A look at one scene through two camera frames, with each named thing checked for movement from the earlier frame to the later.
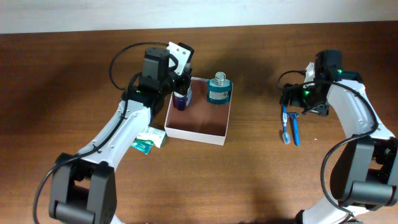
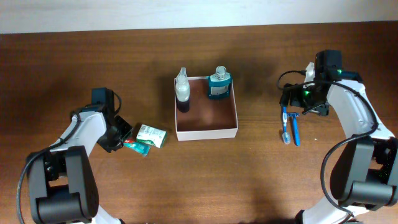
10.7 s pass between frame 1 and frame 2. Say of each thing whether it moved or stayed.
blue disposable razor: stayed
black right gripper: stayed
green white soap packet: stayed
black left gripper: moved
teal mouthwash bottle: moved
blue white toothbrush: stayed
